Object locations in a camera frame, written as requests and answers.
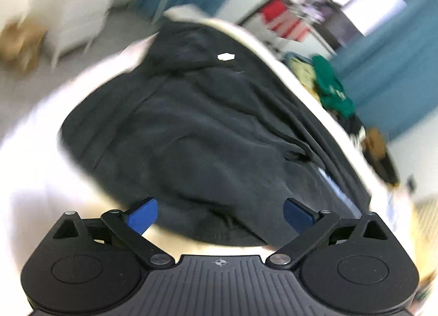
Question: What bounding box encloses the brown cardboard box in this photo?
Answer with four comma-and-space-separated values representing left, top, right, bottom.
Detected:
0, 19, 47, 71

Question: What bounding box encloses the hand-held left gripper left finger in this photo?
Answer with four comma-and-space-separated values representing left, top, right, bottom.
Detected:
51, 197, 176, 268

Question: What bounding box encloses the white dressing table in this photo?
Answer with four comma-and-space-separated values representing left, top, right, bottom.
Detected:
44, 0, 139, 62

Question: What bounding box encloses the olive green cloth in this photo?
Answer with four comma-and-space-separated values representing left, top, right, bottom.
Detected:
290, 59, 321, 95

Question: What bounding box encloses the red cloth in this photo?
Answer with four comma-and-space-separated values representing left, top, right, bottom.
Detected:
261, 0, 313, 42

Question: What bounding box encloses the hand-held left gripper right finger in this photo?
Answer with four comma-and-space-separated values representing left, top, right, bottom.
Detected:
268, 198, 392, 268

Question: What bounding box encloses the brown paper bag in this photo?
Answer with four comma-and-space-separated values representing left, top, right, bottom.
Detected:
362, 127, 390, 163

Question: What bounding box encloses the green hoodie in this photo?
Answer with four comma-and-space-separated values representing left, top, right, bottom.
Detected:
312, 55, 357, 119

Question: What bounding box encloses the black garment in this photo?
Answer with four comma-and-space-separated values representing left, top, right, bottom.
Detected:
58, 24, 374, 247

